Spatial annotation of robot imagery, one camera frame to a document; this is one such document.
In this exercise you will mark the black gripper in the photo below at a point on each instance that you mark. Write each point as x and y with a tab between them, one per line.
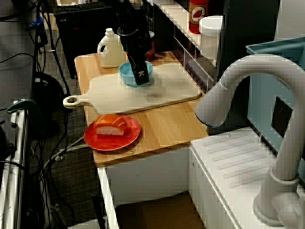
137	47

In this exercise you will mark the light blue bowl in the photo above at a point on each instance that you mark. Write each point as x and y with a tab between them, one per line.
125	74

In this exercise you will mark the white plastic detergent bottle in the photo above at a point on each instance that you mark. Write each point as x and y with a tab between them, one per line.
109	56

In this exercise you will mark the salmon nigiri sushi toy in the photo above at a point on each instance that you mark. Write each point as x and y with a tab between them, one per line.
109	124

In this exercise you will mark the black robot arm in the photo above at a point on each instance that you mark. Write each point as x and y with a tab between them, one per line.
129	16

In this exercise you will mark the brown sauce jar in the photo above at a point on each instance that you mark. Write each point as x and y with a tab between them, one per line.
151	55

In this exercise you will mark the pale wooden cutting board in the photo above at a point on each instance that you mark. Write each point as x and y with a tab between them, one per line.
112	95

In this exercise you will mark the large black box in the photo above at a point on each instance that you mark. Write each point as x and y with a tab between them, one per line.
90	31

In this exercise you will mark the tiled backsplash with shelf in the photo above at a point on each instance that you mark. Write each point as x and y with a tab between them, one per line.
181	19

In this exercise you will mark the red round plate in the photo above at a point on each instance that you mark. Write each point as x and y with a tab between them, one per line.
112	143

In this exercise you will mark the white lidded plastic container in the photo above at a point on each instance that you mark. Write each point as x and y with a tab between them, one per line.
209	40

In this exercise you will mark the red hot sauce bottle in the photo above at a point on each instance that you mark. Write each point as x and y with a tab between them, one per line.
196	14

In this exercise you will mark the white toy kitchen unit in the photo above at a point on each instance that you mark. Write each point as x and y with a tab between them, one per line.
147	174

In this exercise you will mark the teal plastic bin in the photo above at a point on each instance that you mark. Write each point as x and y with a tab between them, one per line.
262	95

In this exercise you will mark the grey table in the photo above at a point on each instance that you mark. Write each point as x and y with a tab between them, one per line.
14	71

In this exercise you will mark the grey toy faucet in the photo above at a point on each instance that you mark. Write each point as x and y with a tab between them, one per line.
286	148

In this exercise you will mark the dark upright post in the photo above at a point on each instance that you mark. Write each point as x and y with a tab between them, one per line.
247	28

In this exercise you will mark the aluminium frame rail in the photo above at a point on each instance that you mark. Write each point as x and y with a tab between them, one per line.
19	155

